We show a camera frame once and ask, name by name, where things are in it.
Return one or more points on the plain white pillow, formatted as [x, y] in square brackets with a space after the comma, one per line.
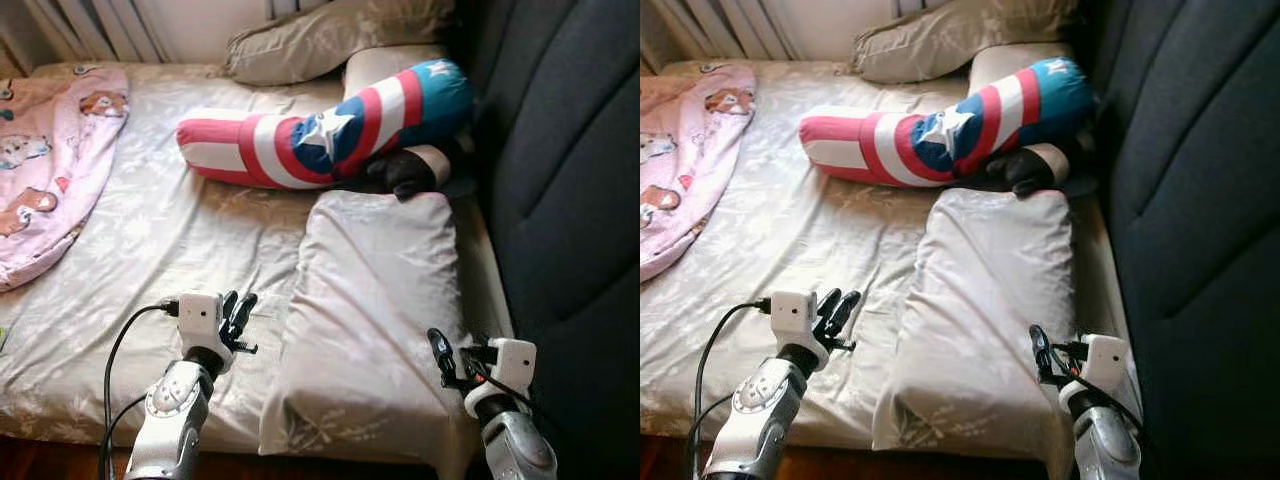
[1000, 65]
[375, 70]

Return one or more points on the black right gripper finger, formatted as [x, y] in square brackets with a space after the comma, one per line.
[1042, 347]
[440, 350]

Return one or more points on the grey pleated curtain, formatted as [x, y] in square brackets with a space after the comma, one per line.
[290, 6]
[915, 5]
[90, 25]
[720, 25]

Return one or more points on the olive floral pillow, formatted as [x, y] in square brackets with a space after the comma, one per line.
[330, 40]
[950, 38]

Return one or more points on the dark grey upholstered chair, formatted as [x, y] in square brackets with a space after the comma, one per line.
[1200, 200]
[570, 200]

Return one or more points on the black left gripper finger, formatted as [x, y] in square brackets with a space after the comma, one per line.
[229, 306]
[826, 304]
[248, 310]
[848, 308]

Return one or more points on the red white blue bolster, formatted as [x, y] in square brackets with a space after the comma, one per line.
[300, 140]
[920, 135]

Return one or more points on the black plush toy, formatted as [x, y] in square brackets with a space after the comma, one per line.
[400, 172]
[1025, 170]

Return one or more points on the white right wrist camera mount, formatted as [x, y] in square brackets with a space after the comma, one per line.
[1105, 360]
[512, 362]

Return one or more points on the grey floral pillow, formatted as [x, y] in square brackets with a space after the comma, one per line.
[980, 320]
[370, 320]

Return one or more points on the pink cartoon bear quilt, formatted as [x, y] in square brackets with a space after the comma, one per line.
[690, 150]
[50, 170]

